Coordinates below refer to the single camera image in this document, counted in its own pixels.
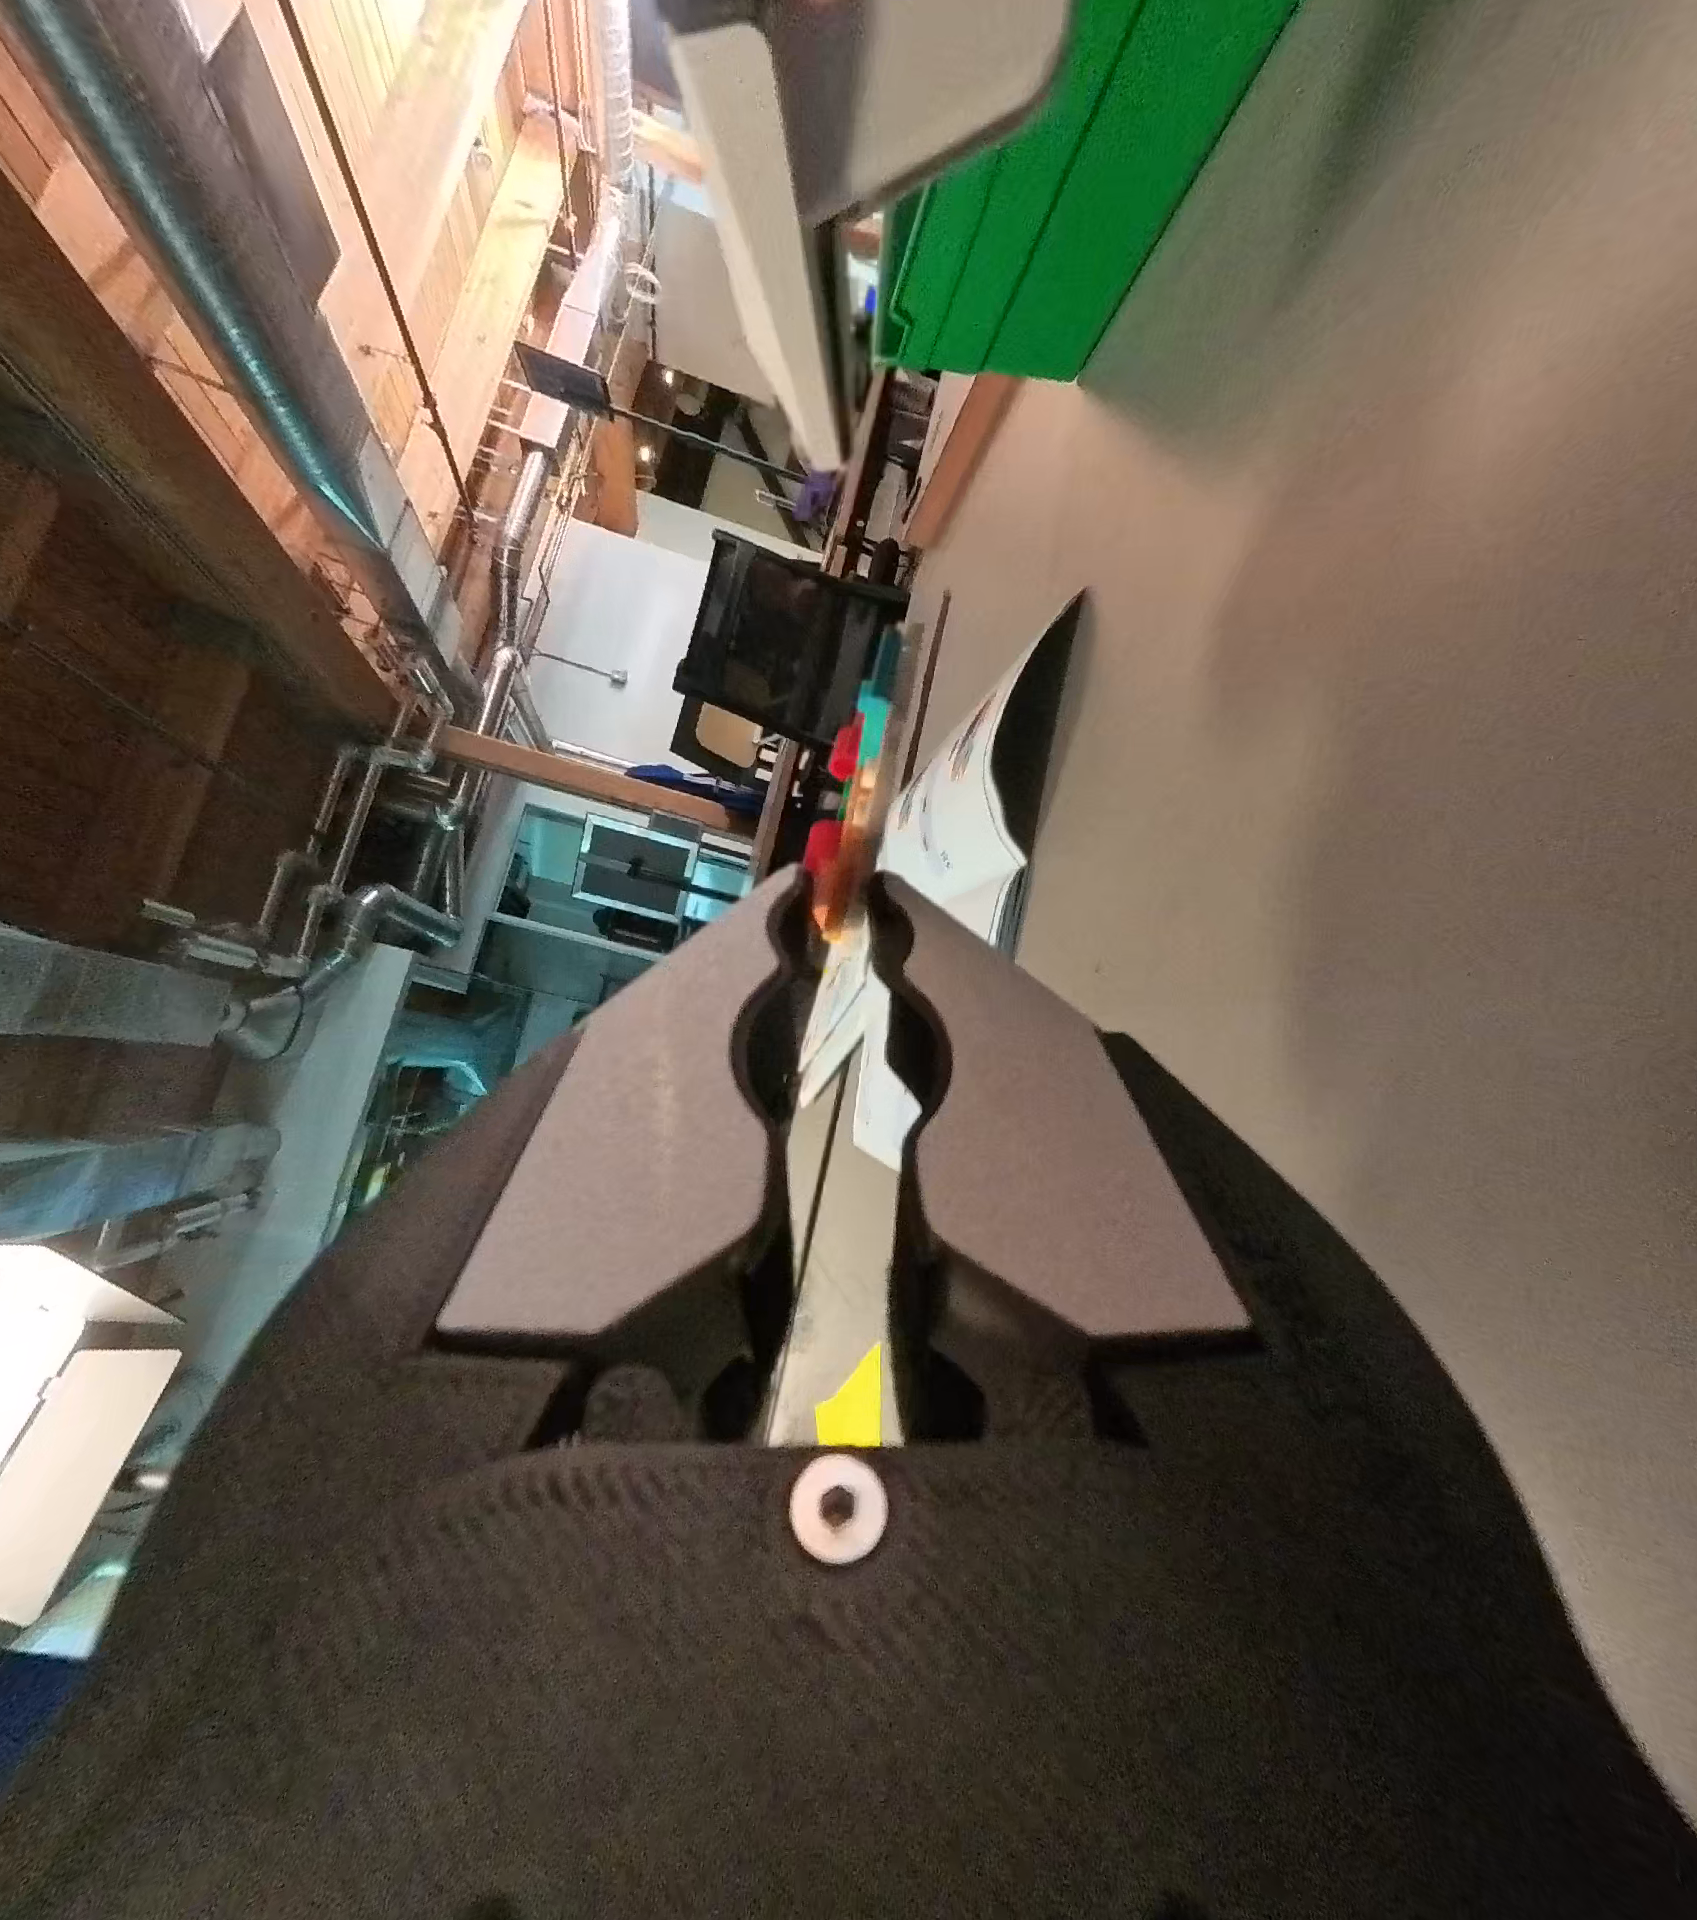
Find green plastic bin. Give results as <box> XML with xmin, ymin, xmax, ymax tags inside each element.
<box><xmin>870</xmin><ymin>0</ymin><xmax>1302</xmax><ymax>387</ymax></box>

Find open lego instruction booklet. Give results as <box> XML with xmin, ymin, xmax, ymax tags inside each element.
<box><xmin>794</xmin><ymin>591</ymin><xmax>1090</xmax><ymax>1167</ymax></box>

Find yellow paper sheet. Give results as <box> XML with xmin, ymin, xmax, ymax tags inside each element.
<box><xmin>812</xmin><ymin>1341</ymin><xmax>887</xmax><ymax>1452</ymax></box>

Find black plastic crate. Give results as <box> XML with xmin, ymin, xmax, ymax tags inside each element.
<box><xmin>671</xmin><ymin>528</ymin><xmax>910</xmax><ymax>749</ymax></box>

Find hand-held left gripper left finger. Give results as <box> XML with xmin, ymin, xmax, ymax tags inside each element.
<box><xmin>434</xmin><ymin>866</ymin><xmax>815</xmax><ymax>1341</ymax></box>

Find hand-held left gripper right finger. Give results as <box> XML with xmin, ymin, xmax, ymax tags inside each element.
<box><xmin>860</xmin><ymin>872</ymin><xmax>1257</xmax><ymax>1341</ymax></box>

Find red and orange small objects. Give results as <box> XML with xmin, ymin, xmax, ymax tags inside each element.
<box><xmin>801</xmin><ymin>627</ymin><xmax>914</xmax><ymax>949</ymax></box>

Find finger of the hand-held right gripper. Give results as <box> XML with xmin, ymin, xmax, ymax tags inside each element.
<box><xmin>668</xmin><ymin>0</ymin><xmax>1078</xmax><ymax>230</ymax></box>

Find white box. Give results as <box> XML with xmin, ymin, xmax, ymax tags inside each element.
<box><xmin>0</xmin><ymin>1227</ymin><xmax>184</xmax><ymax>1657</ymax></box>

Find silver ventilation duct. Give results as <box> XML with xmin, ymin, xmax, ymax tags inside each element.
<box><xmin>0</xmin><ymin>0</ymin><xmax>407</xmax><ymax>561</ymax></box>

